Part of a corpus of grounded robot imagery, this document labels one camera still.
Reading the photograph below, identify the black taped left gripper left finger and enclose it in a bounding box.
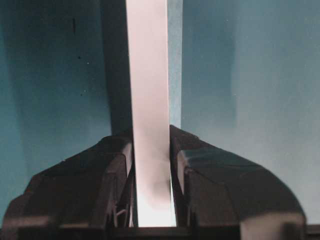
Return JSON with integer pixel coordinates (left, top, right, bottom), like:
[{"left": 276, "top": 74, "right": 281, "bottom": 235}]
[{"left": 1, "top": 130, "right": 134, "bottom": 240}]

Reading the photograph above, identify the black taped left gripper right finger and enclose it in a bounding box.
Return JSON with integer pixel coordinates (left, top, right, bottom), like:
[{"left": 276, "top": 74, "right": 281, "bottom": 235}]
[{"left": 169, "top": 125, "right": 306, "bottom": 240}]

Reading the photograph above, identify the white wooden board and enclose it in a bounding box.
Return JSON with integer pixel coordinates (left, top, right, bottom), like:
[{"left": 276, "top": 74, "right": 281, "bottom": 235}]
[{"left": 126, "top": 0, "right": 173, "bottom": 227}]

